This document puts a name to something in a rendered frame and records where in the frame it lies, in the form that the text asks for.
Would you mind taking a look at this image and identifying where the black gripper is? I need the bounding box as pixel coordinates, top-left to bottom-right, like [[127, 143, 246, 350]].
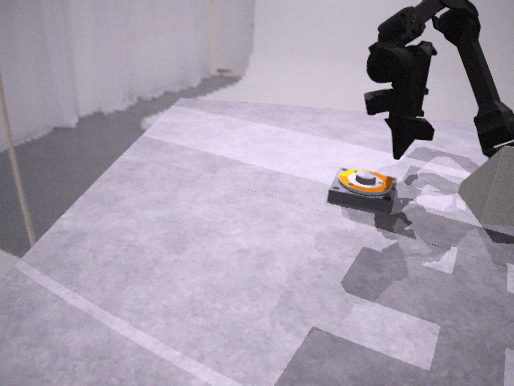
[[385, 81, 435, 160]]

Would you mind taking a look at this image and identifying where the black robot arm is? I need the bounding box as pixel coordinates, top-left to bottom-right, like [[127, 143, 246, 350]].
[[364, 0, 514, 160]]

